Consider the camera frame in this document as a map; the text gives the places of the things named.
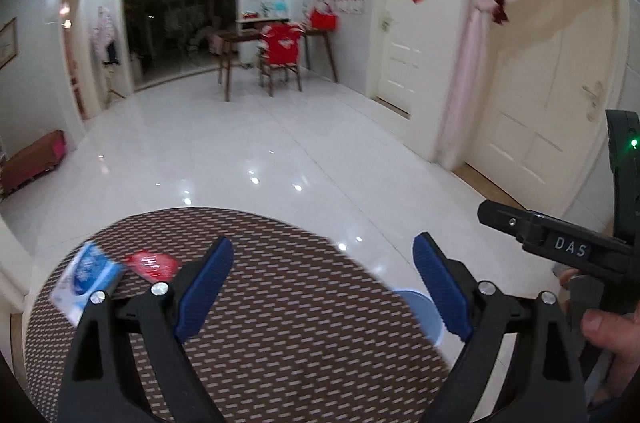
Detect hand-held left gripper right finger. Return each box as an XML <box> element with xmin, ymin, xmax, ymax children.
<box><xmin>412</xmin><ymin>232</ymin><xmax>588</xmax><ymax>423</ymax></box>

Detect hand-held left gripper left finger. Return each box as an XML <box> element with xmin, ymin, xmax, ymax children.
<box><xmin>56</xmin><ymin>235</ymin><xmax>236</xmax><ymax>423</ymax></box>

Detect light blue plastic bin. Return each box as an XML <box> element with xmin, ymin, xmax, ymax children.
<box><xmin>395</xmin><ymin>288</ymin><xmax>444</xmax><ymax>347</ymax></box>

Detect red packet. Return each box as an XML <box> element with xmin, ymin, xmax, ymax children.
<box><xmin>123</xmin><ymin>249</ymin><xmax>182</xmax><ymax>284</ymax></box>

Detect blue and white packet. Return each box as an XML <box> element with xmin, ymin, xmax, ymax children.
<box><xmin>50</xmin><ymin>242</ymin><xmax>125</xmax><ymax>325</ymax></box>

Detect person's right hand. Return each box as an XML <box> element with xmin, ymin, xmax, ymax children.
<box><xmin>584</xmin><ymin>307</ymin><xmax>640</xmax><ymax>406</ymax></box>

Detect round brown woven table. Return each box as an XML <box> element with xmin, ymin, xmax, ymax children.
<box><xmin>25</xmin><ymin>207</ymin><xmax>451</xmax><ymax>423</ymax></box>

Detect wide white panel door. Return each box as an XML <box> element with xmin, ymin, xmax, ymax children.
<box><xmin>465</xmin><ymin>0</ymin><xmax>621</xmax><ymax>214</ymax></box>

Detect pink lace curtain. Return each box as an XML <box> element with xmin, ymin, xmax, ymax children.
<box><xmin>440</xmin><ymin>0</ymin><xmax>621</xmax><ymax>169</ymax></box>

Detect narrow white panel door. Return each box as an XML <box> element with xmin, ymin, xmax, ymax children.
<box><xmin>375</xmin><ymin>0</ymin><xmax>431</xmax><ymax>119</ymax></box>

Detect wooden chair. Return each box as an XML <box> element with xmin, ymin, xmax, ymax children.
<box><xmin>257</xmin><ymin>23</ymin><xmax>305</xmax><ymax>97</ymax></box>

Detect wooden clothes rack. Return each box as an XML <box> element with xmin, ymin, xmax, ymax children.
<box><xmin>102</xmin><ymin>43</ymin><xmax>123</xmax><ymax>109</ymax></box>

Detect dark wooden table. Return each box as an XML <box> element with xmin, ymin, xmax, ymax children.
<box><xmin>215</xmin><ymin>26</ymin><xmax>341</xmax><ymax>102</ymax></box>

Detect red shirt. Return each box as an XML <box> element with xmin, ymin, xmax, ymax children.
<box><xmin>262</xmin><ymin>23</ymin><xmax>305</xmax><ymax>67</ymax></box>

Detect dark sliding glass door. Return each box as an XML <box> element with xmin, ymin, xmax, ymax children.
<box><xmin>120</xmin><ymin>0</ymin><xmax>241</xmax><ymax>92</ymax></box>

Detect pink hanging garment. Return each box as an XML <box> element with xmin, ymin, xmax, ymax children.
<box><xmin>90</xmin><ymin>7</ymin><xmax>119</xmax><ymax>65</ymax></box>

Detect red bag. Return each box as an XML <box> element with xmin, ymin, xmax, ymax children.
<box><xmin>307</xmin><ymin>3</ymin><xmax>341</xmax><ymax>30</ymax></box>

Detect wood-framed wall painting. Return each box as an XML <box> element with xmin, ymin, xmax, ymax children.
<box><xmin>0</xmin><ymin>17</ymin><xmax>19</xmax><ymax>70</ymax></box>

